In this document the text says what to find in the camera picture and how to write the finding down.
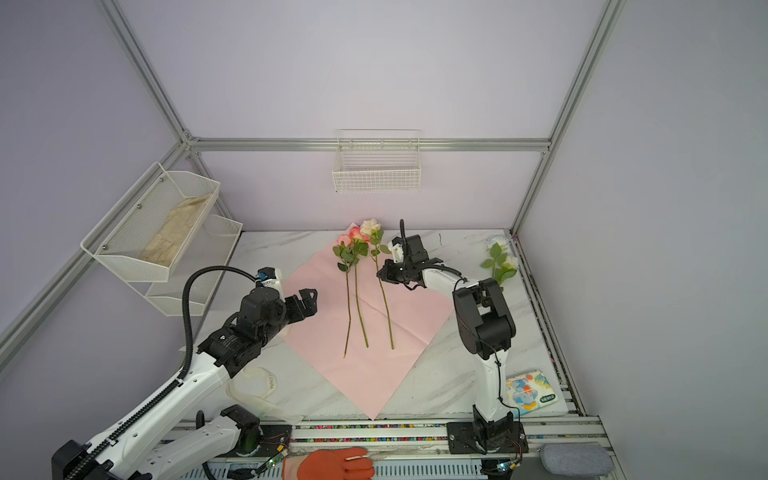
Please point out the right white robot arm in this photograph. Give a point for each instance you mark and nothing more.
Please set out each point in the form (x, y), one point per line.
(485, 327)

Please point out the white wire wall basket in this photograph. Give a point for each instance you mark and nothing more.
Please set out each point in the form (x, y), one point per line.
(371, 161)

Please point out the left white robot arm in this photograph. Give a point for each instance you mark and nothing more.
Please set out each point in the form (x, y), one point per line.
(131, 448)

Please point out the cream ribbon roll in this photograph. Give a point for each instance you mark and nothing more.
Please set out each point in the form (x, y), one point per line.
(252, 387)

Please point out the deep pink fake rose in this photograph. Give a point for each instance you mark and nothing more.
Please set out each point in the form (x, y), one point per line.
(360, 249)

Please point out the beige cloth in shelf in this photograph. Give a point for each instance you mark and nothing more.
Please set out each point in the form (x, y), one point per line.
(167, 242)

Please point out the upper white mesh shelf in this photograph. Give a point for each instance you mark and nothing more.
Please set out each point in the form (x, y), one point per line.
(119, 238)

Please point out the light pink fake rose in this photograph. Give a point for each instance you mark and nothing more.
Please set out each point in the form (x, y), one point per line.
(344, 251)

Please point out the pink purple wrapping paper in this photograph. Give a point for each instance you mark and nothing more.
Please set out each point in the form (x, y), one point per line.
(368, 377)

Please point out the cream fake rose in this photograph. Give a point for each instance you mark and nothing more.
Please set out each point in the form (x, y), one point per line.
(372, 233)

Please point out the grey cloth pad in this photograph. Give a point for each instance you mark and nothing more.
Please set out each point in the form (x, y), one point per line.
(576, 460)

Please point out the orange rubber glove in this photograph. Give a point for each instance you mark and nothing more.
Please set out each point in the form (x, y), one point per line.
(341, 464)

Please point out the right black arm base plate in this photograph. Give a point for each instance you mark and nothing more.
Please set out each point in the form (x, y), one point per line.
(487, 437)

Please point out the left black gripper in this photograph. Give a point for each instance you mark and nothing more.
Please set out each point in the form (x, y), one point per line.
(298, 313)

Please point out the colourful tissue pack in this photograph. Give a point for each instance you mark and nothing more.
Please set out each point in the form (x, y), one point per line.
(535, 394)

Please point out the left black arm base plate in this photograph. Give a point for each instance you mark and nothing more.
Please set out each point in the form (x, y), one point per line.
(252, 441)

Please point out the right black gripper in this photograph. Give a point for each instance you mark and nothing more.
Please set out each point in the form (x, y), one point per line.
(387, 267)

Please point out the white fake rose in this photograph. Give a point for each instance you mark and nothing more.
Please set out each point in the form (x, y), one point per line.
(500, 261)

